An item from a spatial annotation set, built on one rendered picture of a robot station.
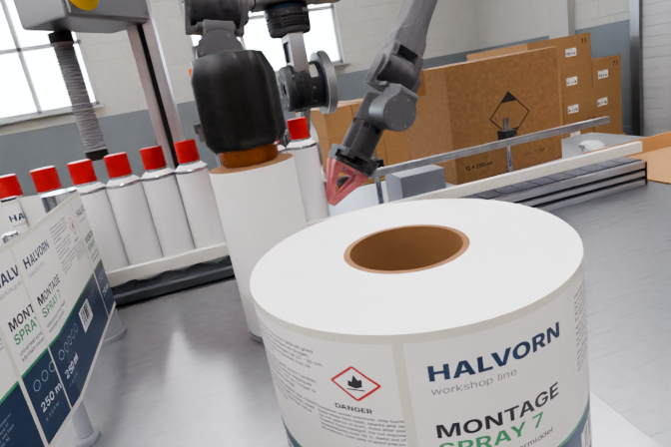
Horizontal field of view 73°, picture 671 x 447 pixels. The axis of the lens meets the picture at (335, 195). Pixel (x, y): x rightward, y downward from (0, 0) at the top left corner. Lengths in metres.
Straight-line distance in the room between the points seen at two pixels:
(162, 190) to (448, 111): 0.63
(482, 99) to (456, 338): 0.92
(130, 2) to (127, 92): 5.40
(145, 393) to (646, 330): 0.51
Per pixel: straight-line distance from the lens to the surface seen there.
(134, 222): 0.76
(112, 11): 0.84
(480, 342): 0.22
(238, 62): 0.44
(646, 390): 0.50
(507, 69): 1.14
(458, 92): 1.06
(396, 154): 4.45
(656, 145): 1.36
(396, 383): 0.22
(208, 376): 0.49
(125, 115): 6.26
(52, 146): 6.42
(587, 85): 4.84
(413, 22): 0.84
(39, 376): 0.41
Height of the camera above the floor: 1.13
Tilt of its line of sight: 14 degrees down
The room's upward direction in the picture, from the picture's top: 10 degrees counter-clockwise
